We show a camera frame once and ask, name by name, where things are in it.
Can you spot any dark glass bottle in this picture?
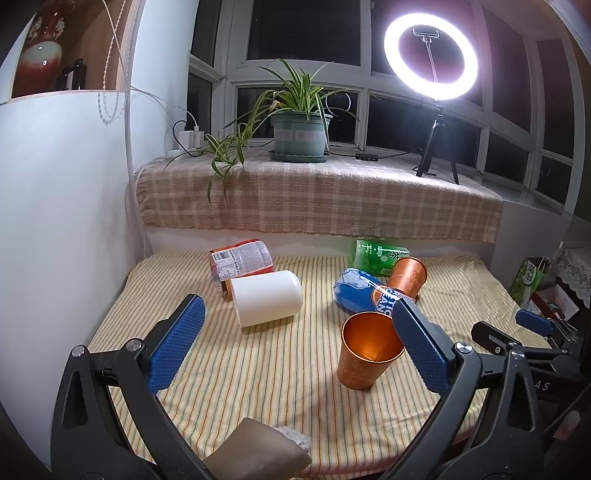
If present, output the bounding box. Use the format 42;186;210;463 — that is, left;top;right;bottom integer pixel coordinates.
69;58;89;90

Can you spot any potted spider plant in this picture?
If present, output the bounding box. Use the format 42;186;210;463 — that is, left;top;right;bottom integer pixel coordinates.
164;58;362;205

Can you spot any red snack packet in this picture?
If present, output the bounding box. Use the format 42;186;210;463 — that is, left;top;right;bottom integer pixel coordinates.
209;239;275;295

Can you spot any green packet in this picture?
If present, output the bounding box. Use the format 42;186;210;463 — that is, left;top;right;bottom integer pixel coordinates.
353;238;411;278

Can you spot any brown cushion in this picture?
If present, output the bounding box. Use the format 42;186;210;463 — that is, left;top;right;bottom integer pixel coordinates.
202;417;313;480

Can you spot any plaid beige cloth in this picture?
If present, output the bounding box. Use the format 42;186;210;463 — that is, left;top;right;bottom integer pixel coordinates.
135;154;504;245

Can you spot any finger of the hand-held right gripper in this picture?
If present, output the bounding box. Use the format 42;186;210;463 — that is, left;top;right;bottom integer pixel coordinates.
516;308;579;343
471;320;557;363

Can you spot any white cup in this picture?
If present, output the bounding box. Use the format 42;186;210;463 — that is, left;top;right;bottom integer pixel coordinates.
229;270;304;329

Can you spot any green pot saucer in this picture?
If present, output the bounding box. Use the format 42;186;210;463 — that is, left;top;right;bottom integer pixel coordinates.
269;148;330;164

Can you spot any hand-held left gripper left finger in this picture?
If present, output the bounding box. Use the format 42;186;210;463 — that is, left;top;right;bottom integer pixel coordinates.
51;293;223;480

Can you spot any white ring light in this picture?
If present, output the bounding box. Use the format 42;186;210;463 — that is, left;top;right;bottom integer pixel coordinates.
383;12;479;103

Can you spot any grey knit cloth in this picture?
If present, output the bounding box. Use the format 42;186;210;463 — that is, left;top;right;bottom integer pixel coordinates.
276;425;312;452

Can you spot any white cable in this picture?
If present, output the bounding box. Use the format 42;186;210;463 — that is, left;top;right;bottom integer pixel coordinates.
99;0;199;259

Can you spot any black tripod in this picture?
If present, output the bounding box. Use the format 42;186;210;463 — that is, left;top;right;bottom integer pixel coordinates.
413;102;461;185

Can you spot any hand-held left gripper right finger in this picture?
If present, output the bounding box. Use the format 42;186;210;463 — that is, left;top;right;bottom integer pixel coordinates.
378;298;550;480

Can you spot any copper metal cup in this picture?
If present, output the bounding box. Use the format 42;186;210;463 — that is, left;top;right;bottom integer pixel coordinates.
387;257;428;304
337;311;406;391

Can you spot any green carton box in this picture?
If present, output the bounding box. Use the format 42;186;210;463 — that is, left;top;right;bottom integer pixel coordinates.
509;257;549;309

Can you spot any yellow striped mat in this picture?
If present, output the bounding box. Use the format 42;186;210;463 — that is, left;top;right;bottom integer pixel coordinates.
87;250;557;479

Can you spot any white lace cloth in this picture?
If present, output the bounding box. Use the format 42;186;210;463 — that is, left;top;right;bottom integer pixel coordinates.
553;247;591;311

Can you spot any bead string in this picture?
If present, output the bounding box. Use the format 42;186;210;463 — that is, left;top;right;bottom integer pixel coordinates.
98;0;130;125

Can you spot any red green ceramic vase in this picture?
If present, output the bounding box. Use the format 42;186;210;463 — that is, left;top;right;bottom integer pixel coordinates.
15;8;66;97

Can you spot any blue printed cup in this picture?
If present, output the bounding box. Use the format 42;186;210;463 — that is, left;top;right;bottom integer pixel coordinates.
332;268;408;317

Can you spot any phone holder clamp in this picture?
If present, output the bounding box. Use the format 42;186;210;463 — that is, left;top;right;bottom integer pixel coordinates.
412;26;440;100

